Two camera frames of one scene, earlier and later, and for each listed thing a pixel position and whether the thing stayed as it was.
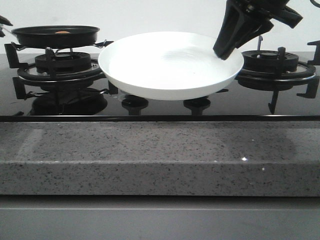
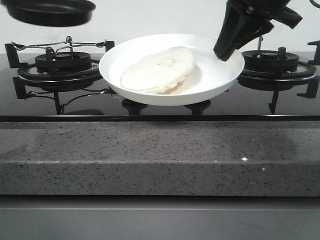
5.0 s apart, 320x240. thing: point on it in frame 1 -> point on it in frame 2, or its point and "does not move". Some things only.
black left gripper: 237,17 does not move
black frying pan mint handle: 55,36 -> 51,13
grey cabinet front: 90,217 does not move
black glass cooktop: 74,87 does not move
